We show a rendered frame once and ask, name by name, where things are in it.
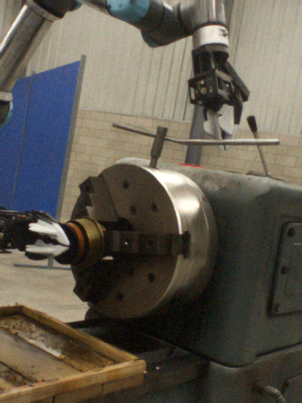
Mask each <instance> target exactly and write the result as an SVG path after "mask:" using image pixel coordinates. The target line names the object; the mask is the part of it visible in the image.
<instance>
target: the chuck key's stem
mask: <svg viewBox="0 0 302 403"><path fill-rule="evenodd" d="M167 133H168V128H167V127H163V126H160V125H157V129H156V137H155V138H154V140H153V145H152V149H151V152H150V156H151V159H150V163H149V167H151V168H155V167H156V164H157V159H158V158H159V157H160V155H161V151H162V149H163V145H164V137H166V135H167Z"/></svg>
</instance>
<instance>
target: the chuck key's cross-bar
mask: <svg viewBox="0 0 302 403"><path fill-rule="evenodd" d="M112 126H113V127H115V128H120V129H124V130H126V131H133V132H135V133H138V134H139V135H144V136H147V137H150V138H155V137H156V132H155V131H150V130H146V129H143V128H138V127H135V126H131V125H129V124H122V123H120V122H116V121H113V123H112ZM164 141H166V142H171V143H174V144H177V145H181V146H279V145H280V140H279V139H177V138H174V137H171V136H167V135H166V137H164Z"/></svg>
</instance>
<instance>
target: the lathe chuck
mask: <svg viewBox="0 0 302 403"><path fill-rule="evenodd" d="M101 171H102V174H103V176H104V178H105V182H106V185H107V188H108V189H109V193H110V196H111V198H112V202H113V204H114V207H115V210H116V214H117V216H118V217H119V218H123V219H125V220H128V221H129V222H126V223H125V224H124V225H123V226H121V227H120V228H118V229H116V230H114V231H141V232H156V233H172V234H185V231H186V234H187V235H188V242H187V255H186V258H183V255H173V254H157V255H156V254H147V253H122V252H118V253H119V254H120V255H121V256H122V257H124V258H125V259H126V260H127V261H125V262H123V263H116V264H115V266H114V268H113V270H112V272H111V274H110V276H109V278H108V280H107V283H106V284H105V288H104V290H103V291H102V293H101V296H100V298H99V299H98V302H97V304H96V305H95V309H96V310H98V311H99V312H100V313H102V314H104V315H106V316H108V317H109V318H111V319H114V320H135V319H141V317H147V316H157V315H161V314H165V313H168V312H170V311H172V310H174V309H177V308H178V307H179V306H180V305H181V304H183V303H184V302H185V301H186V300H187V299H188V298H189V296H190V295H191V294H192V293H193V291H194V290H195V288H196V287H197V284H198V283H199V280H200V278H201V275H203V273H204V268H205V265H206V262H207V258H208V225H207V220H206V217H205V214H204V210H203V206H201V203H200V202H199V200H198V198H197V196H196V194H195V193H194V192H193V190H192V188H191V187H190V186H189V185H188V184H187V183H186V182H185V181H184V180H183V179H182V178H180V177H179V176H177V175H176V174H175V173H173V172H169V170H167V169H163V168H158V169H157V168H151V167H149V166H147V165H139V164H135V163H118V164H114V165H110V166H108V167H106V168H104V169H102V170H101ZM178 295H180V298H179V300H177V302H175V303H174V304H172V305H166V304H167V303H168V302H169V301H170V300H171V299H172V298H173V297H175V296H178Z"/></svg>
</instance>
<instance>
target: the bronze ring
mask: <svg viewBox="0 0 302 403"><path fill-rule="evenodd" d="M59 225H60V226H61V228H62V229H63V231H64V233H65V234H66V236H67V238H68V240H69V242H70V244H69V250H68V251H66V252H65V253H63V254H61V255H60V256H57V257H53V259H54V260H56V261H57V262H58V263H59V264H72V265H80V264H83V265H93V264H96V263H98V262H99V261H100V259H101V258H102V256H103V254H104V253H105V236H104V232H103V231H106V229H105V227H104V226H102V225H101V224H99V223H98V222H97V221H96V220H95V219H94V218H92V217H88V216H82V217H80V218H78V219H76V220H70V221H68V222H66V223H64V224H59ZM49 241H50V242H51V243H59V244H61V243H60V242H58V240H56V239H52V238H51V237H49Z"/></svg>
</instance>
